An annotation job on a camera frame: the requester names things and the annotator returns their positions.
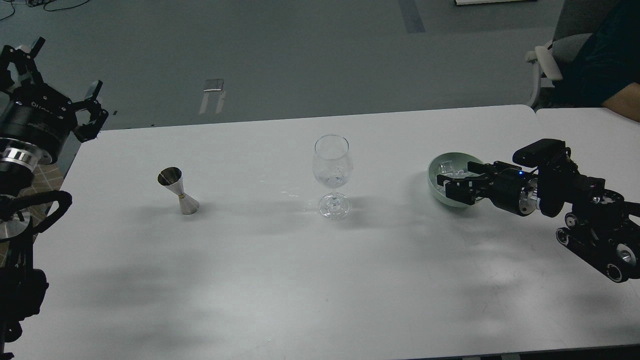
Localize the grey office chair at right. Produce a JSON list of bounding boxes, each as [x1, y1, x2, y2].
[[525, 0, 619, 110]]

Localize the clear ice cubes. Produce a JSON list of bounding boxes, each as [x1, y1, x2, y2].
[[436, 160, 474, 179]]

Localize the steel double jigger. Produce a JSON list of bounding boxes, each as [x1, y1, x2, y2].
[[157, 166, 200, 215]]

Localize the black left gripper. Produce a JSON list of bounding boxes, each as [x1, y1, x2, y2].
[[0, 36, 109, 165]]

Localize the clear wine glass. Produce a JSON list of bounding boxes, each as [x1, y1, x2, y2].
[[312, 134, 354, 220]]

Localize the person in teal sweater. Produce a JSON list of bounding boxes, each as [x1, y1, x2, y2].
[[551, 0, 640, 122]]

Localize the beige checkered cloth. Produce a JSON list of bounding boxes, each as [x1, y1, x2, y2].
[[19, 164, 65, 197]]

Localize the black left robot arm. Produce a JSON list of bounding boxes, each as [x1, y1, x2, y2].
[[0, 38, 109, 346]]

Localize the black floor cables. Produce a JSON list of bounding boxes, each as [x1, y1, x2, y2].
[[0, 0, 92, 22]]

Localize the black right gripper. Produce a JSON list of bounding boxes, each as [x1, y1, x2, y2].
[[436, 161, 538, 217]]

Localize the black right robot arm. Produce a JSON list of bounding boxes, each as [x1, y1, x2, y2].
[[429, 138, 640, 283]]

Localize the green bowl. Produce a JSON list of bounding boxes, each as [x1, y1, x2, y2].
[[427, 152, 483, 208]]

